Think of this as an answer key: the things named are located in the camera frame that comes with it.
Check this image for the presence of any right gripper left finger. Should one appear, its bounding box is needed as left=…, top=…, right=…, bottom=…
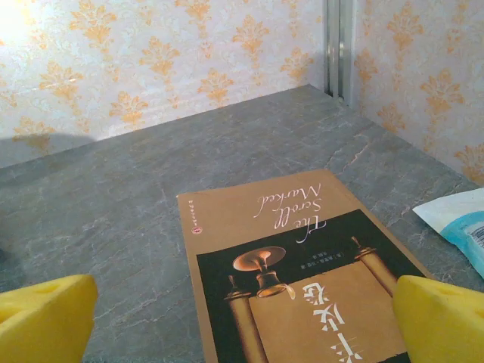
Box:
left=0, top=274, right=98, bottom=363

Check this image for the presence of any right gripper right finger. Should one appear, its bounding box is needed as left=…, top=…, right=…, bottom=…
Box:
left=392, top=275, right=484, bottom=363

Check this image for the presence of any brown paperback book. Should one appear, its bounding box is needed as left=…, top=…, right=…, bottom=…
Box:
left=176, top=169, right=436, bottom=363

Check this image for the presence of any blue white wet wipes pack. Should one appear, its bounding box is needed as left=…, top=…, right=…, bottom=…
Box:
left=411, top=188, right=484, bottom=277

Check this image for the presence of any aluminium frame post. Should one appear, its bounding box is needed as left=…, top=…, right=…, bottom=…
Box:
left=323, top=0, right=358, bottom=109

